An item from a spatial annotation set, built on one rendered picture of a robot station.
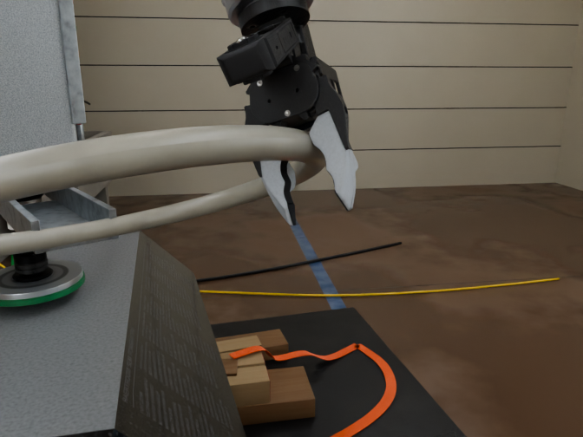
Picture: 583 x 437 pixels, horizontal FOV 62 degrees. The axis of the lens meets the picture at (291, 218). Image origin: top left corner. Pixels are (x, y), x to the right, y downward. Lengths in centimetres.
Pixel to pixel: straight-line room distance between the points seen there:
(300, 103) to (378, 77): 578
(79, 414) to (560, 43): 698
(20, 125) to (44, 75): 11
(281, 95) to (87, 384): 63
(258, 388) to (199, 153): 170
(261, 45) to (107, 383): 68
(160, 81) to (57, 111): 486
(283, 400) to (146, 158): 178
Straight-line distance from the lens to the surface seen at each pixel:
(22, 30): 113
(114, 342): 105
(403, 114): 637
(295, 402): 207
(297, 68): 48
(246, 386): 200
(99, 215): 86
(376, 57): 624
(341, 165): 45
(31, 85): 113
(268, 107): 48
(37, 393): 95
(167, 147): 36
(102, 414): 86
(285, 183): 47
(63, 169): 35
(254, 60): 40
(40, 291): 120
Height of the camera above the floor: 132
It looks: 16 degrees down
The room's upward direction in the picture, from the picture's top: straight up
